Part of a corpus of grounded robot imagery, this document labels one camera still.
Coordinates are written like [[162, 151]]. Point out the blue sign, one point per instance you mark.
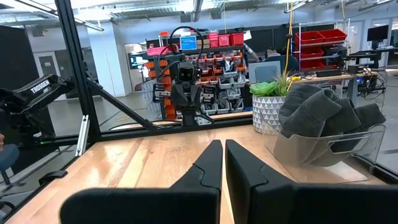
[[188, 43]]

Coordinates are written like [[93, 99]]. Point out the brown cardboard box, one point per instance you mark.
[[203, 44]]

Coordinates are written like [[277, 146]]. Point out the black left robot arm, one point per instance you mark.
[[189, 116]]

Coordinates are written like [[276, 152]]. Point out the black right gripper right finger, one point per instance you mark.
[[280, 205]]

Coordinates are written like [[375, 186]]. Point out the grey monitor back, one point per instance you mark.
[[264, 72]]

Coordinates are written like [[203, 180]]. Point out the succulent in triangle-patterned pot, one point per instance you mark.
[[267, 105]]

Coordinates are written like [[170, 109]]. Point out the person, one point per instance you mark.
[[250, 53], [280, 56], [7, 158]]

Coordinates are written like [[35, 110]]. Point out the pink storage box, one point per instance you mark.
[[213, 40], [224, 40]]

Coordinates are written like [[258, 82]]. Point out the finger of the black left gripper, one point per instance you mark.
[[192, 99], [180, 99]]

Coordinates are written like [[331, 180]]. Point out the wooden workbench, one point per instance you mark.
[[326, 77]]

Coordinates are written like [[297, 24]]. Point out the black aluminium rig frame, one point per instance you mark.
[[77, 62]]

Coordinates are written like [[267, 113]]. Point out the black table clamp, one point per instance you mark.
[[53, 177]]

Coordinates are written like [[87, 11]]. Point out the black computer monitor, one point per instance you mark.
[[377, 33]]

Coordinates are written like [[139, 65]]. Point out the silver metal bracket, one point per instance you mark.
[[83, 137]]

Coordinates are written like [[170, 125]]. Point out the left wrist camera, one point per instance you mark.
[[186, 72]]

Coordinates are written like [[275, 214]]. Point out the clear plastic bin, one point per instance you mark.
[[311, 155]]

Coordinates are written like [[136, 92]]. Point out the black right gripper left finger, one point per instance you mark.
[[186, 205]]

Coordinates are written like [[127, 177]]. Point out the red storage box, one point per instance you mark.
[[237, 39]]

